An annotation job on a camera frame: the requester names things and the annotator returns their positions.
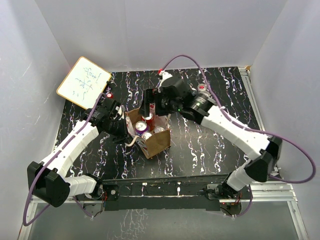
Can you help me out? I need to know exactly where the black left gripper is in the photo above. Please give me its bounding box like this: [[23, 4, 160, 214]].
[[104, 117, 132, 146]]

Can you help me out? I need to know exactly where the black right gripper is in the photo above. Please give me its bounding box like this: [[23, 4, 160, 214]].
[[138, 88, 182, 118]]

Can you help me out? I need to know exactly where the red coke can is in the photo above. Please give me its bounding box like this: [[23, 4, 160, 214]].
[[141, 112, 154, 128]]

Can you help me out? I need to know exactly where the red-tab soda can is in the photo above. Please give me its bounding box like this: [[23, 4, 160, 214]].
[[197, 83, 208, 92]]

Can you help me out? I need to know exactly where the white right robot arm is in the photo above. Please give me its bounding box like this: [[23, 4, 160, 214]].
[[138, 71, 283, 199]]

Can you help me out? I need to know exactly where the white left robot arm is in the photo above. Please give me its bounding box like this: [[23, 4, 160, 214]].
[[27, 98, 130, 207]]

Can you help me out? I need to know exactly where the purple fanta can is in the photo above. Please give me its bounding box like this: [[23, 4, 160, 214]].
[[135, 120, 150, 137]]

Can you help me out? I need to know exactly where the red soda can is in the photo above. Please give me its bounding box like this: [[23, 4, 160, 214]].
[[141, 131, 153, 140]]

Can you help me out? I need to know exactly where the small white whiteboard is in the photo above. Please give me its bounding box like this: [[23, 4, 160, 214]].
[[56, 56, 112, 110]]

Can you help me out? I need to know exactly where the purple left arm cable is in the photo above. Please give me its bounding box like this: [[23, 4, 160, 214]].
[[22, 92, 107, 227]]

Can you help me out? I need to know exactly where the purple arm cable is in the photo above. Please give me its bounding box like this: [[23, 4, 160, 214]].
[[22, 92, 107, 227], [159, 54, 316, 221]]

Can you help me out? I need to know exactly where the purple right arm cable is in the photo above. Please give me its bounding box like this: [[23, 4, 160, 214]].
[[159, 54, 316, 221]]

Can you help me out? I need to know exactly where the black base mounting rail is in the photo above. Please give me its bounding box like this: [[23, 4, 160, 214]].
[[82, 172, 253, 213]]

